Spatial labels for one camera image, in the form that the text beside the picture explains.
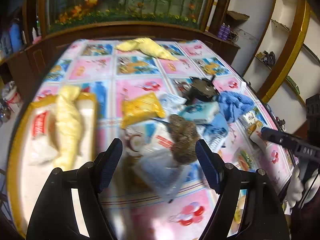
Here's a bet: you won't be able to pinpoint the blue towel cloth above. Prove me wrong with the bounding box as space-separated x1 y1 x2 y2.
217 91 254 124

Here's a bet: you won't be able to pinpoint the white gloved right hand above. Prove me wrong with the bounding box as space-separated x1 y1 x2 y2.
286 165 319 208

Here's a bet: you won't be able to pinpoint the rolled cream towel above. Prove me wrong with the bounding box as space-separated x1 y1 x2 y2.
54 85 83 171

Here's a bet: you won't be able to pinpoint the light blue tissue pack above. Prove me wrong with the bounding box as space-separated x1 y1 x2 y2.
178 101 220 125

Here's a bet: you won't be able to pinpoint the yellow cardboard box tray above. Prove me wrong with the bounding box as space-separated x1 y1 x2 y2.
7 93 98 237

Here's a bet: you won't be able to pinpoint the yellow sponge cloth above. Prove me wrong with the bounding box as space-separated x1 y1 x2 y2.
121 92 166 129

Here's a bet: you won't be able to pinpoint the red white wet wipes pack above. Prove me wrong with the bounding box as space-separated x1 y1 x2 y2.
28 109 59 165

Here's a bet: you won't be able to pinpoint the colourful patterned tablecloth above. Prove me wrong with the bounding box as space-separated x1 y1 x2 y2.
31 40 293 239

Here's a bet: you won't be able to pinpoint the black round object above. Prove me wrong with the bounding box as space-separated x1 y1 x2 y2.
185 75 220 105

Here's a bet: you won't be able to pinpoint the white corner shelf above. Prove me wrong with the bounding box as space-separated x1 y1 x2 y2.
244 0 319 133

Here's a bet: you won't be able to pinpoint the white plastic bucket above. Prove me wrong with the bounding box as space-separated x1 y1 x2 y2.
1 81 22 105

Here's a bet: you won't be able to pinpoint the pale yellow cloth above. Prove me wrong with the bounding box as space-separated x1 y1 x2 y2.
116 37 178 61

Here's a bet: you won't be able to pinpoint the purple bottles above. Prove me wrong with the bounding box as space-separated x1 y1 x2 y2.
217 23 231 41

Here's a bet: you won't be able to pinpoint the dark wooden cabinet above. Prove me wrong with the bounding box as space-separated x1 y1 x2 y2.
1 21 240 86

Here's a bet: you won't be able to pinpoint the flower mural glass panel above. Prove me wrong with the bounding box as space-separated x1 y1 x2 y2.
47 0 207 33

